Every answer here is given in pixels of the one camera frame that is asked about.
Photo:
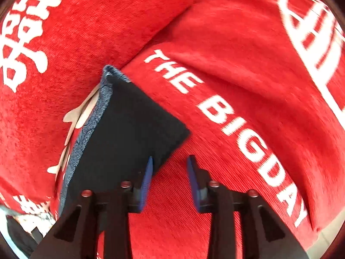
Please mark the black pants with grey waistband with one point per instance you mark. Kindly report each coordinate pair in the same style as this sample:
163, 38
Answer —
125, 129

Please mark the red printed pillow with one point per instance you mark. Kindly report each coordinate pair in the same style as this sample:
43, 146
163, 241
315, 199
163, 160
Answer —
52, 54

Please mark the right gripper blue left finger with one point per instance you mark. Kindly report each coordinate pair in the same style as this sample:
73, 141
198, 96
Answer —
76, 233

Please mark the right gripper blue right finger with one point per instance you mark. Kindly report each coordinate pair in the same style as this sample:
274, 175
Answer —
264, 234

